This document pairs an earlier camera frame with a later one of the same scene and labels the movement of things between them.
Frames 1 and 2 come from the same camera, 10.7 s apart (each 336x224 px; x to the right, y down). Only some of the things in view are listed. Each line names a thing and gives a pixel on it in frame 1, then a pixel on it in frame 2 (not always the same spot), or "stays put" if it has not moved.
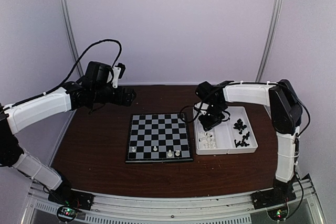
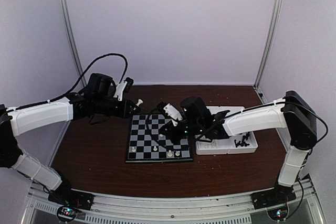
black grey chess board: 159,137 stays put
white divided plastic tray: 235,135 stays put
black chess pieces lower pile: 242,143 stays put
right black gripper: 207,124 -> 170,133
